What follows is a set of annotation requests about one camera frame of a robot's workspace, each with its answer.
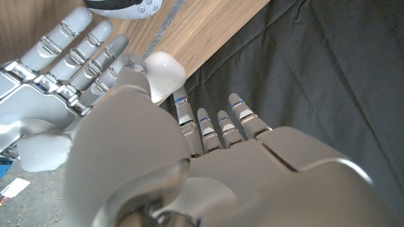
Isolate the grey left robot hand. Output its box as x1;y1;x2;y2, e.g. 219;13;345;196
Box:
62;52;404;227

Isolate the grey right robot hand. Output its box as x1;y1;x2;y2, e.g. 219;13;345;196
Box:
0;6;130;173

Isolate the white black game controller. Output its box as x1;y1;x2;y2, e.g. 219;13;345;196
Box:
82;0;163;20

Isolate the black backdrop curtain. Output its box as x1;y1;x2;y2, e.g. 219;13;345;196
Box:
159;0;404;218

